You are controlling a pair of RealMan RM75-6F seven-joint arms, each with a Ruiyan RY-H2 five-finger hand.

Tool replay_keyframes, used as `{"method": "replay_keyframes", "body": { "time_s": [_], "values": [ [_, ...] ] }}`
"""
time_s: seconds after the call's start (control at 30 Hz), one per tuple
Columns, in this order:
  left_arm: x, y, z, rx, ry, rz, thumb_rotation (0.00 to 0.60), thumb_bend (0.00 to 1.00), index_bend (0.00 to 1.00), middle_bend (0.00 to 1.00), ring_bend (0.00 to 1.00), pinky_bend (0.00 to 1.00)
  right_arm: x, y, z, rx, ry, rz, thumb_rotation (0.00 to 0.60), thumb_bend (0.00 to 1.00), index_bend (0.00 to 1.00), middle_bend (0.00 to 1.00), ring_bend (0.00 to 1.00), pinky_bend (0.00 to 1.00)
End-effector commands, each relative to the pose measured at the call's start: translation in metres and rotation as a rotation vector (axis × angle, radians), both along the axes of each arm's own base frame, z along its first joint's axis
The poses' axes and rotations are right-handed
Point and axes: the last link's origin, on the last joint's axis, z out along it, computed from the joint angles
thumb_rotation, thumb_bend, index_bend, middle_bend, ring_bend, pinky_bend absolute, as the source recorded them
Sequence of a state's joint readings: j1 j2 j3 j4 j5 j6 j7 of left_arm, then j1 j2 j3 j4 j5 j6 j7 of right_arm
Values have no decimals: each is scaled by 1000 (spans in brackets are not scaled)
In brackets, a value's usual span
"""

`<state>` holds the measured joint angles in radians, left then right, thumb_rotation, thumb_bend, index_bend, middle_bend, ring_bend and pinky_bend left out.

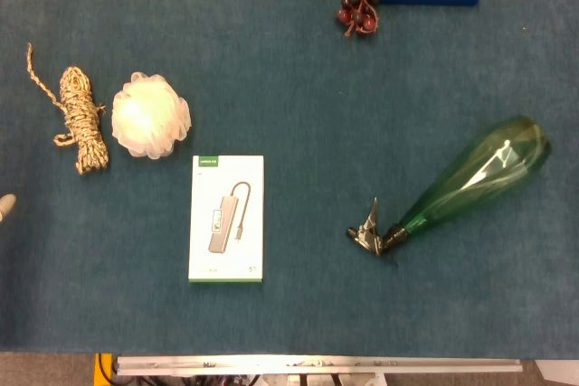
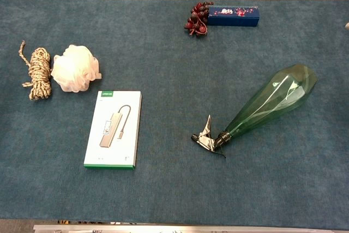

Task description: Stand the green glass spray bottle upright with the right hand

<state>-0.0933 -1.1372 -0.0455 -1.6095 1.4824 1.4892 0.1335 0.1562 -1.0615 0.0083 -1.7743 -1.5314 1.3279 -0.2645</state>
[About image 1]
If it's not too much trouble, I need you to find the green glass spray bottle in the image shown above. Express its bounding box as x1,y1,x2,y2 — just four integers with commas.
346,115,553,265

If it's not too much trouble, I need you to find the white USB hub box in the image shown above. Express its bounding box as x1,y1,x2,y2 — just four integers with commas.
187,155,265,284

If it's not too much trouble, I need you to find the white mesh bath sponge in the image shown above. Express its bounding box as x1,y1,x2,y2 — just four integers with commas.
111,71,193,160

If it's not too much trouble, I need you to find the aluminium frame rail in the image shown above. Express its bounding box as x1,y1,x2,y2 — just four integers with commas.
112,355,524,377

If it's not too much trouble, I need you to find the tan braided rope bundle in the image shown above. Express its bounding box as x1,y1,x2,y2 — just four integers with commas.
25,42,110,176

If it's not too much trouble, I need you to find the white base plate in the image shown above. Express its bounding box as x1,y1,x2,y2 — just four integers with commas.
533,359,579,386

